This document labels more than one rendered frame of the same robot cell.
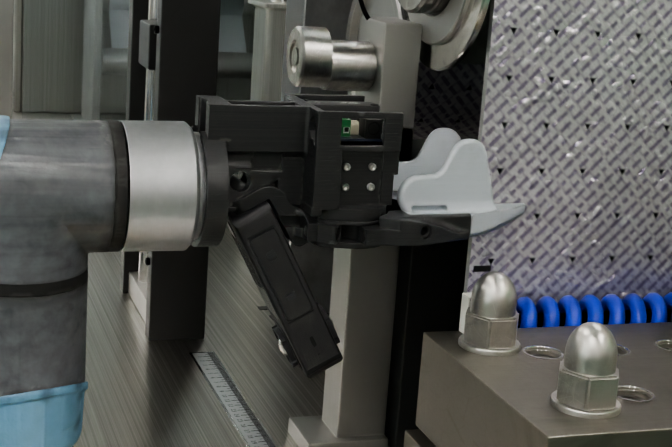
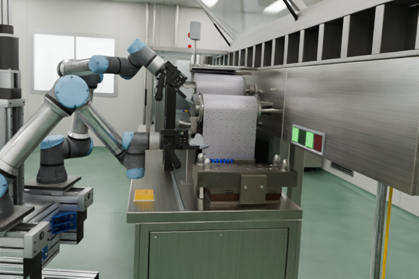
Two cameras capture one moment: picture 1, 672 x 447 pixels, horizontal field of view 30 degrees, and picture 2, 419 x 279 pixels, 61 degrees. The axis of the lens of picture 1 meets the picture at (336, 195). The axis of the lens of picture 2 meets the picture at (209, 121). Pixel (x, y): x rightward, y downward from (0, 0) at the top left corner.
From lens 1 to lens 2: 0.81 m
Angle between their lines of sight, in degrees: 11
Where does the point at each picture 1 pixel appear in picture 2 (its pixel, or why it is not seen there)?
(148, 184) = (152, 140)
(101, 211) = (145, 143)
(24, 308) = (135, 156)
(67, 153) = (141, 136)
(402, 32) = (194, 119)
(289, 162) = (173, 137)
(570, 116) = (216, 132)
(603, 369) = (207, 164)
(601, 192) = (222, 143)
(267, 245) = (169, 149)
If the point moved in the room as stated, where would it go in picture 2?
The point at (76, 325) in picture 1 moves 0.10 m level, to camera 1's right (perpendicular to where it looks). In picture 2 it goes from (143, 159) to (166, 161)
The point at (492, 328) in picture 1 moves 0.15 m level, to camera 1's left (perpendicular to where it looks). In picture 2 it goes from (199, 161) to (164, 158)
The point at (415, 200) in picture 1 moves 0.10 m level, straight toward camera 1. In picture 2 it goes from (191, 143) to (184, 147)
